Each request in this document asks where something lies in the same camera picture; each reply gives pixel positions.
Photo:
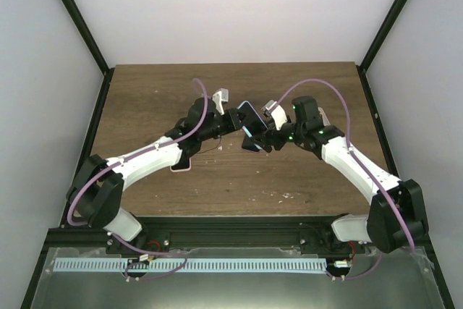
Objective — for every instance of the left black table edge rail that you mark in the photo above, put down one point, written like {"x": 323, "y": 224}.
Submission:
{"x": 90, "y": 136}

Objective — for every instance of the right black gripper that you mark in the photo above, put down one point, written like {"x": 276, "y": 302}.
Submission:
{"x": 270, "y": 134}

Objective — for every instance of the light blue slotted cable duct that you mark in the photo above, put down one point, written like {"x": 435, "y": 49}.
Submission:
{"x": 195, "y": 265}

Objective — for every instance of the right black frame post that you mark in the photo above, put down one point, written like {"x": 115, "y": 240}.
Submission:
{"x": 387, "y": 24}

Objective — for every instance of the phone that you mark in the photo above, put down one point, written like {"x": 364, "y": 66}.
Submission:
{"x": 183, "y": 165}
{"x": 252, "y": 124}

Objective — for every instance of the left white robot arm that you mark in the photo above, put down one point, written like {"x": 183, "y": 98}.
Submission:
{"x": 96, "y": 192}

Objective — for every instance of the beige phone case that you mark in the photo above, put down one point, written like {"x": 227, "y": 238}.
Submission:
{"x": 323, "y": 117}

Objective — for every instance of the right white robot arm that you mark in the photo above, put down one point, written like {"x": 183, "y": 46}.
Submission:
{"x": 397, "y": 215}

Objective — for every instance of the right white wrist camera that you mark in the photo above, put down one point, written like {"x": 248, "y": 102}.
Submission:
{"x": 275, "y": 112}

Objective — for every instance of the left black frame post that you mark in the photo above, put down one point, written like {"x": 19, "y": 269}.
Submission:
{"x": 85, "y": 33}

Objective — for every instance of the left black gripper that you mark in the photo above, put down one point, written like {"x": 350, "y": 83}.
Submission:
{"x": 233, "y": 121}

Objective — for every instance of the black frame post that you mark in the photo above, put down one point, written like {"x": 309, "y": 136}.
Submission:
{"x": 387, "y": 24}
{"x": 85, "y": 33}

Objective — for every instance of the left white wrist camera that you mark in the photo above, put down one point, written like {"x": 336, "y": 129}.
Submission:
{"x": 220, "y": 98}

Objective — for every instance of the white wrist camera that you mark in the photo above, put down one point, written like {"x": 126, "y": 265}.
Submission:
{"x": 275, "y": 112}
{"x": 220, "y": 98}

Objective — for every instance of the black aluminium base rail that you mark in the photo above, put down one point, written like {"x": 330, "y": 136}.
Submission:
{"x": 308, "y": 234}

